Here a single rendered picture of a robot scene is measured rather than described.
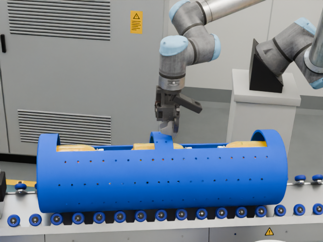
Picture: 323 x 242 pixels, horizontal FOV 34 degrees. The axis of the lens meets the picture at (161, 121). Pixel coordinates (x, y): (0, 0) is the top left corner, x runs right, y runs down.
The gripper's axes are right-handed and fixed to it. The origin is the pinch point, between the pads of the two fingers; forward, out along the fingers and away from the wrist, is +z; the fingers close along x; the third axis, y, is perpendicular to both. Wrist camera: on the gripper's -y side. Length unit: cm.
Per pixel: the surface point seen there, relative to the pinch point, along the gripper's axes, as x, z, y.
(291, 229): 12, 35, -45
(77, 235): 12, 33, 35
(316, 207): 10, 26, -54
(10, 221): 11, 26, 59
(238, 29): -266, 51, -94
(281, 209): 10.4, 26.3, -40.5
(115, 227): 11.5, 30.7, 21.8
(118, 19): -158, 8, 14
